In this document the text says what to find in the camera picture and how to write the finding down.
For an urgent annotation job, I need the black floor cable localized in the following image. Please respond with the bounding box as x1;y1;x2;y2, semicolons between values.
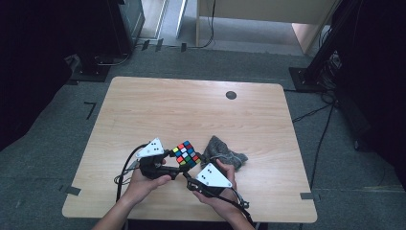
309;103;335;191
291;103;334;124

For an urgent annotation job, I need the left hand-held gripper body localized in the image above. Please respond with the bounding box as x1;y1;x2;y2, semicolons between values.
135;137;180;180

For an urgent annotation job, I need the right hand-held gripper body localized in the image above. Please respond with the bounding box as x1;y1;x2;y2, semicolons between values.
194;162;234;197

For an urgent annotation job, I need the left hand-held gripper cable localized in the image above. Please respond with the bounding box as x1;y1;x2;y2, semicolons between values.
113;143;151;203

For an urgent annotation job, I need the black angled floor tape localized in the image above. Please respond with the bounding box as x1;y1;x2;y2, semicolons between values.
83;101;97;121

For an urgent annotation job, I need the dark curtain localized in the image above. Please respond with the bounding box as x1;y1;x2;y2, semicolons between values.
331;0;406;193
0;0;111;151

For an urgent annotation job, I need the black cable bundle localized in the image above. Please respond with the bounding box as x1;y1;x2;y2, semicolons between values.
319;51;343;94

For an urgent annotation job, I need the black metal stand pole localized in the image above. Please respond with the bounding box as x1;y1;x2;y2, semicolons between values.
303;0;362;82

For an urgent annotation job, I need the person's left hand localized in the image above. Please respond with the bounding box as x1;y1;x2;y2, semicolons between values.
122;168;173;205

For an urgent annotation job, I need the grey cloth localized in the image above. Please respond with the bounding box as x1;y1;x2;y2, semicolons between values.
200;135;249;172

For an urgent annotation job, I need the black flat stand base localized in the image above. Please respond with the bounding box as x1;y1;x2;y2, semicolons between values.
70;61;111;83

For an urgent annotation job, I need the metal rail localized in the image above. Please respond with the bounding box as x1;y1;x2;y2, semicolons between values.
175;0;189;39
154;0;170;39

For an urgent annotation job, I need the hand-held gripper cable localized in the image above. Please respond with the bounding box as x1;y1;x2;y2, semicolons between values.
187;181;257;228
113;143;151;203

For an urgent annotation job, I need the person's right hand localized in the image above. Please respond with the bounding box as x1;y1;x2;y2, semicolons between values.
192;158;244;222

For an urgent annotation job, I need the light wooden cabinet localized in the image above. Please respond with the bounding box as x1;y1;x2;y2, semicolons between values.
194;0;339;56

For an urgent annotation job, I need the multicoloured puzzle cube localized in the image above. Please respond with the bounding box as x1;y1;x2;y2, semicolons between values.
170;140;202;169

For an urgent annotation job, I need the black square stand base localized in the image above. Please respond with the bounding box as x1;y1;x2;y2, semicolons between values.
288;66;328;94

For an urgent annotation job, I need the right hand-held gripper cable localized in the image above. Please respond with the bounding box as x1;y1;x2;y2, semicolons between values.
187;181;257;228

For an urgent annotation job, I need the black hanging cable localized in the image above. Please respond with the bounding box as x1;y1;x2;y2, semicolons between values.
188;0;216;50

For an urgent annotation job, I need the black equipment cabinet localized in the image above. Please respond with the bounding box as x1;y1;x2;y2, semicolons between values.
106;0;147;57

